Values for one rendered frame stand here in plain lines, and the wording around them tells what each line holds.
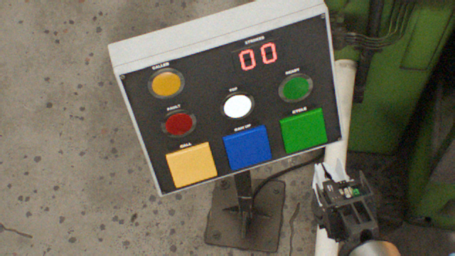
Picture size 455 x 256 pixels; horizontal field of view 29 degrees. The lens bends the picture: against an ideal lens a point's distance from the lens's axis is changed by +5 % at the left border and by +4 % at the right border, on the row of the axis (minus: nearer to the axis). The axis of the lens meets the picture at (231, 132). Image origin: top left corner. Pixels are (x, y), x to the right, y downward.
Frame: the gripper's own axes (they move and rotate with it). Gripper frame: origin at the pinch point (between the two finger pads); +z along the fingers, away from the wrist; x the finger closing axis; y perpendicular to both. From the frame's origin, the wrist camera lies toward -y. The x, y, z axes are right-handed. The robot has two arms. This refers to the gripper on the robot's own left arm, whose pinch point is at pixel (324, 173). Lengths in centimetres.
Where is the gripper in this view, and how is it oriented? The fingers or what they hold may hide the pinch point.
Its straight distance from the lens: 139.7
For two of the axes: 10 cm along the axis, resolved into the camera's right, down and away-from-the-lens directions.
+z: -2.3, -6.2, 7.5
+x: -9.6, 2.8, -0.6
